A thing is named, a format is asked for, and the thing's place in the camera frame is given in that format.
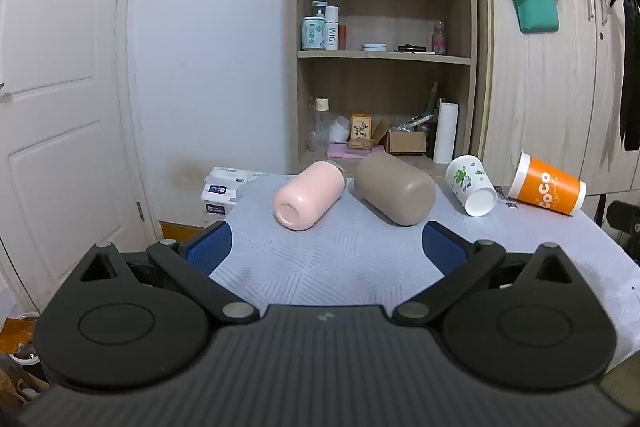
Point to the black chair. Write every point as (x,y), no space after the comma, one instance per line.
(622,222)

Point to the clear bottle with beige cap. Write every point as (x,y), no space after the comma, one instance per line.
(320,127)

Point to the open cardboard box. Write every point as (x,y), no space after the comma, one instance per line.
(406,142)

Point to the white tube bottle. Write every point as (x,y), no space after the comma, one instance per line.
(332,29)

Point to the white paper roll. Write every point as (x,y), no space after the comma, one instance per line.
(446,134)

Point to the teal label pump bottle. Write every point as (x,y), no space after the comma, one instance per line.
(313,32)

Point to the flower print wooden box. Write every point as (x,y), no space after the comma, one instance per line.
(361,131)

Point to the white panel door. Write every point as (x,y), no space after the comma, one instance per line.
(60,107)

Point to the taupe cup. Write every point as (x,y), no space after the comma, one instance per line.
(397,189)

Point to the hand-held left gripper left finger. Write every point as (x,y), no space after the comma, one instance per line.
(210,247)

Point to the pink cup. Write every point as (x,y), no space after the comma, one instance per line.
(310,194)

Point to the dark slim bottle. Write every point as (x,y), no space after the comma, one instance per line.
(432,99)

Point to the pink clear bottle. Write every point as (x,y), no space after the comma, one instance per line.
(439,39)

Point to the orange paper cup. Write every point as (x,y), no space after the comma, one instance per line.
(547,188)

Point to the wooden wardrobe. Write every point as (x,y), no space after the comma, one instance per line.
(565,97)

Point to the white cup with green print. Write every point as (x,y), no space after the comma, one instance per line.
(470,184)

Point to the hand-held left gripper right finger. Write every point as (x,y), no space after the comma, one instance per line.
(442,249)

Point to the pink pad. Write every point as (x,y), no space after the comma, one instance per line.
(345,152)

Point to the black ribbon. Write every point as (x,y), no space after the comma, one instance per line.
(631,67)

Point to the small white container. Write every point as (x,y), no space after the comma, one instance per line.
(340,131)

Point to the white flat tin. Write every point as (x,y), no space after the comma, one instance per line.
(374,47)

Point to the pale blue patterned table cloth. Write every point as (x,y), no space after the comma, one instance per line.
(350,257)

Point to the white tissue pack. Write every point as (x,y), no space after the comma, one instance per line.
(217,202)
(235,179)

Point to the black flat item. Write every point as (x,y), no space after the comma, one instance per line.
(415,49)

